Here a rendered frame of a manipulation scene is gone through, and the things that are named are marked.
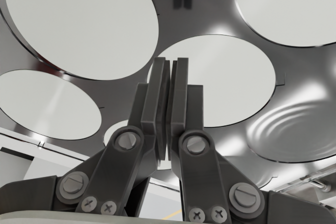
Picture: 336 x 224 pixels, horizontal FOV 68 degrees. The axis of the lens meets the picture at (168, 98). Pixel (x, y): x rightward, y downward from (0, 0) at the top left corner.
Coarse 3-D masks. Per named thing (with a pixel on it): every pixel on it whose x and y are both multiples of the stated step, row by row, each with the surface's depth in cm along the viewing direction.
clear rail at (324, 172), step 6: (324, 168) 27; (330, 168) 27; (312, 174) 28; (318, 174) 28; (324, 174) 27; (294, 180) 30; (300, 180) 29; (306, 180) 29; (312, 180) 28; (282, 186) 31; (288, 186) 30; (294, 186) 30; (282, 192) 31
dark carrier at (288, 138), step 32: (0, 0) 16; (160, 0) 15; (192, 0) 15; (224, 0) 15; (0, 32) 18; (160, 32) 16; (192, 32) 16; (224, 32) 16; (256, 32) 16; (0, 64) 20; (32, 64) 20; (288, 64) 17; (320, 64) 17; (96, 96) 22; (128, 96) 21; (288, 96) 20; (320, 96) 19; (224, 128) 23; (256, 128) 23; (288, 128) 23; (320, 128) 22; (256, 160) 27; (288, 160) 27; (320, 160) 26
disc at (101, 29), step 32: (32, 0) 16; (64, 0) 15; (96, 0) 15; (128, 0) 15; (32, 32) 17; (64, 32) 17; (96, 32) 17; (128, 32) 17; (64, 64) 19; (96, 64) 19; (128, 64) 19
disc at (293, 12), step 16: (240, 0) 14; (256, 0) 14; (272, 0) 14; (288, 0) 14; (304, 0) 14; (320, 0) 14; (256, 16) 15; (272, 16) 15; (288, 16) 15; (304, 16) 15; (320, 16) 15; (272, 32) 16; (288, 32) 16; (304, 32) 16; (320, 32) 15
